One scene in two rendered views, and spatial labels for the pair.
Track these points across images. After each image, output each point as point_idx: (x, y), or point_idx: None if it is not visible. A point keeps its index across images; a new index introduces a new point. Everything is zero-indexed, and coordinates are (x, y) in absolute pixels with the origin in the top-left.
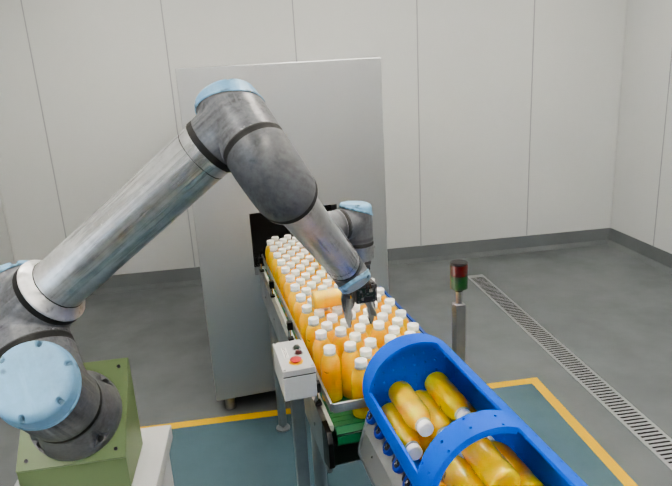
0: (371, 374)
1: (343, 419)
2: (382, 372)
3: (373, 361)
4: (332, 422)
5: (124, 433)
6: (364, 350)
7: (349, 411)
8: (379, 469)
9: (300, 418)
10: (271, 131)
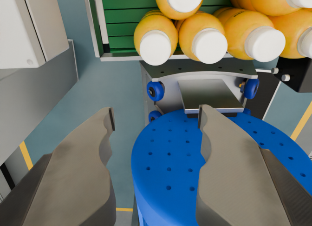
0: (139, 205)
1: (124, 33)
2: (168, 169)
3: (147, 210)
4: (107, 34)
5: None
6: None
7: (136, 14)
8: (148, 120)
9: None
10: None
